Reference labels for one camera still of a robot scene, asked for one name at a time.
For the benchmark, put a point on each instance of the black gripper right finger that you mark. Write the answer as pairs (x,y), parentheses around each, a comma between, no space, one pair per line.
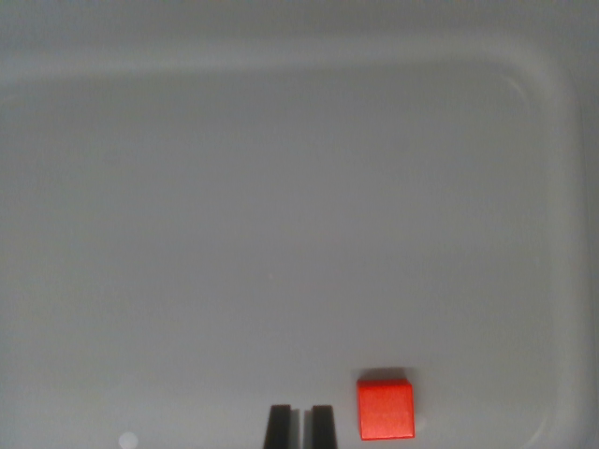
(323,428)

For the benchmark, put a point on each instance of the red cube block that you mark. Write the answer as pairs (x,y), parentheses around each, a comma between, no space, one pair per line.
(386,411)

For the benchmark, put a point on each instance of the gray plastic tray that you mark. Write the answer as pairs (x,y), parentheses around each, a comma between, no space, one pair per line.
(290,196)

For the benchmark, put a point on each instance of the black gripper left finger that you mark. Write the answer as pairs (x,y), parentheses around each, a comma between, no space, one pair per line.
(278,428)

